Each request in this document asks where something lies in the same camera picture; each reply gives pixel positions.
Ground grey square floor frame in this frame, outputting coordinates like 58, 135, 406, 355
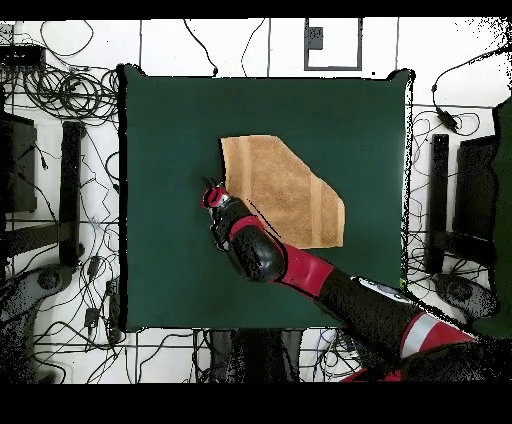
303, 17, 364, 72

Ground small dark grey box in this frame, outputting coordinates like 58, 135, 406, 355
306, 26, 324, 51

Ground dark rectangular box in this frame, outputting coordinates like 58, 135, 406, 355
453, 135, 499, 241
0, 112, 38, 215

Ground flat black device box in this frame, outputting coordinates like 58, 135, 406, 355
0, 44, 47, 69

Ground tan terry towel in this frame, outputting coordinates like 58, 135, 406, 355
219, 134, 346, 250

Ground dark green table cloth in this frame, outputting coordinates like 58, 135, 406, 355
117, 63, 415, 334

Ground black cable with plug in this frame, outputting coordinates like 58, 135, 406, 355
182, 18, 220, 78

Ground black power adapter with cable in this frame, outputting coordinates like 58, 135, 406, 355
430, 45, 512, 137

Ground thin black cable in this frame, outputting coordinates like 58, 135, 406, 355
240, 17, 267, 78

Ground black stand column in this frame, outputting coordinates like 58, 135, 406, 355
207, 328, 305, 383

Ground black power strip with plugs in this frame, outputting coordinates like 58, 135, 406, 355
106, 279, 122, 344

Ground coiled black cable bundle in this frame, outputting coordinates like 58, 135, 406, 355
21, 65, 120, 121

